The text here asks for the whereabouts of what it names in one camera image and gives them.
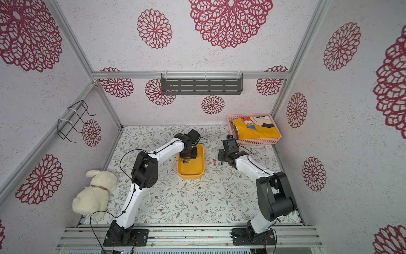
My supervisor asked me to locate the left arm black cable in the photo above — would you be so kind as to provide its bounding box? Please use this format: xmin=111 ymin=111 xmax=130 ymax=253
xmin=89 ymin=148 xmax=156 ymax=254

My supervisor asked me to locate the grey wall shelf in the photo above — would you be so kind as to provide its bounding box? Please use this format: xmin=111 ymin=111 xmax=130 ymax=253
xmin=160 ymin=73 xmax=243 ymax=95

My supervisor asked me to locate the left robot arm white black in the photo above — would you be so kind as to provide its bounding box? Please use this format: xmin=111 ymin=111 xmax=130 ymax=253
xmin=103 ymin=129 xmax=200 ymax=247

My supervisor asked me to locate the yellow cartoon folded shirt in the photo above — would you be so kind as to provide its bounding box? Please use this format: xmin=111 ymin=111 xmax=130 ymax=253
xmin=232 ymin=115 xmax=281 ymax=139

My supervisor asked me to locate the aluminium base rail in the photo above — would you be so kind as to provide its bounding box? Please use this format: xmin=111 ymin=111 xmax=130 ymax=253
xmin=56 ymin=225 xmax=322 ymax=250

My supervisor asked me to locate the white plush toy dog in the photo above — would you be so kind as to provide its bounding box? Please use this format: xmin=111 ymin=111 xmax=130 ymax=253
xmin=72 ymin=170 xmax=118 ymax=220

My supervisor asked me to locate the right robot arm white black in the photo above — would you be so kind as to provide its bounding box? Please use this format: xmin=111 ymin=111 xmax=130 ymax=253
xmin=218 ymin=134 xmax=297 ymax=247

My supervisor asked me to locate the black wire wall rack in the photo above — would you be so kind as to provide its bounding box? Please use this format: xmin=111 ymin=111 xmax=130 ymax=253
xmin=56 ymin=100 xmax=96 ymax=143

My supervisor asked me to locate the pink plastic basket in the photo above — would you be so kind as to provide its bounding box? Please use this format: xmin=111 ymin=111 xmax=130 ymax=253
xmin=227 ymin=113 xmax=282 ymax=146

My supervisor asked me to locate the yellow plastic storage box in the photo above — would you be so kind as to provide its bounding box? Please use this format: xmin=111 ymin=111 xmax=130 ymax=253
xmin=177 ymin=144 xmax=205 ymax=180

